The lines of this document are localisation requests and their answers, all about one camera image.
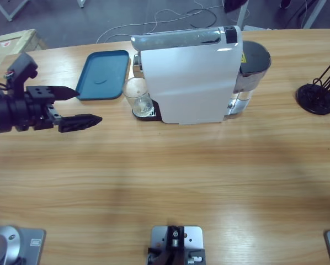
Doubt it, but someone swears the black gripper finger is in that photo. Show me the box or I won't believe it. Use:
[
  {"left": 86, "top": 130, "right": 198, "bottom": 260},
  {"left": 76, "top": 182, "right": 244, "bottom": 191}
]
[
  {"left": 224, "top": 0, "right": 248, "bottom": 14},
  {"left": 26, "top": 86, "right": 81, "bottom": 102},
  {"left": 57, "top": 113, "right": 103, "bottom": 134}
]

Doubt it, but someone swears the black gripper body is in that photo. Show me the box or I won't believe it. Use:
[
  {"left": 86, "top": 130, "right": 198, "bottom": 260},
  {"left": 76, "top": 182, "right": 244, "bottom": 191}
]
[{"left": 0, "top": 92, "right": 62, "bottom": 133}]

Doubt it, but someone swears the clear drinking glass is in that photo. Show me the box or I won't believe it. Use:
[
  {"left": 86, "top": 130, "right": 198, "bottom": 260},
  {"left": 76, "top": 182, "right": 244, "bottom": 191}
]
[{"left": 123, "top": 77, "right": 154, "bottom": 118}]

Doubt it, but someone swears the white capsule coffee machine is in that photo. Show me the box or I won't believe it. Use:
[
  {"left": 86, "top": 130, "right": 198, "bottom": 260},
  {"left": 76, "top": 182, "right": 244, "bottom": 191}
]
[{"left": 131, "top": 25, "right": 244, "bottom": 125}]

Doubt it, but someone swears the white metal table leg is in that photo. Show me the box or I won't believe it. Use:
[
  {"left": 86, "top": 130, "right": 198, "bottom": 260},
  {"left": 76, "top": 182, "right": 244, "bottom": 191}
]
[{"left": 237, "top": 5, "right": 250, "bottom": 27}]

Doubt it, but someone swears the blue rectangular tray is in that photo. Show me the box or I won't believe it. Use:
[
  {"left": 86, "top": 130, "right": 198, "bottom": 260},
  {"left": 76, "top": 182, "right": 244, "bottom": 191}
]
[{"left": 74, "top": 50, "right": 131, "bottom": 100}]

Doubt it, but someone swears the clear water tank black lid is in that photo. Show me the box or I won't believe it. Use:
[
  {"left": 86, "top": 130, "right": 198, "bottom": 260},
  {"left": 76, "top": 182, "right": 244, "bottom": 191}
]
[{"left": 227, "top": 40, "right": 272, "bottom": 118}]

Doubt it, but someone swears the wooden crate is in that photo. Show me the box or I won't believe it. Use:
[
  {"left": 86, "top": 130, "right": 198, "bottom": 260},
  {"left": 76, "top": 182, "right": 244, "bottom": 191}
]
[{"left": 0, "top": 28, "right": 47, "bottom": 70}]

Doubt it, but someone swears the black capsule holder with rods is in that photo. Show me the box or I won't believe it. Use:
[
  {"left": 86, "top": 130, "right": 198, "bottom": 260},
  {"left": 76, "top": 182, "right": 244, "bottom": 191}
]
[{"left": 296, "top": 51, "right": 330, "bottom": 115}]

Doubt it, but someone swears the black floor cable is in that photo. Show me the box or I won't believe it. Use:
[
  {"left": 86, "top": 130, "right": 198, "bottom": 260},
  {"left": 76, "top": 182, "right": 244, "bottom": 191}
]
[{"left": 186, "top": 8, "right": 217, "bottom": 29}]

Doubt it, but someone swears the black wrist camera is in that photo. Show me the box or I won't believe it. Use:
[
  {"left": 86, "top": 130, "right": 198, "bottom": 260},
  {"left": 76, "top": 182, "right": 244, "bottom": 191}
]
[{"left": 6, "top": 52, "right": 39, "bottom": 97}]

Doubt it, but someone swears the white slanted frame bar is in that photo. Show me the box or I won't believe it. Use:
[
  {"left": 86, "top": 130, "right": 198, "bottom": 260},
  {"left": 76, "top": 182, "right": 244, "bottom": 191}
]
[{"left": 302, "top": 0, "right": 327, "bottom": 29}]

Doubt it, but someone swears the white metal frame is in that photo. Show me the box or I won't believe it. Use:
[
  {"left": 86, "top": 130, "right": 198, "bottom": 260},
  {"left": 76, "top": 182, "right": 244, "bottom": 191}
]
[{"left": 0, "top": 0, "right": 30, "bottom": 22}]

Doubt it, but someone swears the white floor cable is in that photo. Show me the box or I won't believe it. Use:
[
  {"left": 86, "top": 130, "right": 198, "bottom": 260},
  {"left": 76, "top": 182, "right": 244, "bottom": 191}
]
[{"left": 95, "top": 0, "right": 210, "bottom": 44}]

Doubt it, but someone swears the grey camera mount dark post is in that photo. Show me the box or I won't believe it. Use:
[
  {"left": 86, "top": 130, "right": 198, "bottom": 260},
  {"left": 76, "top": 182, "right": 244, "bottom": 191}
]
[{"left": 147, "top": 225, "right": 207, "bottom": 265}]

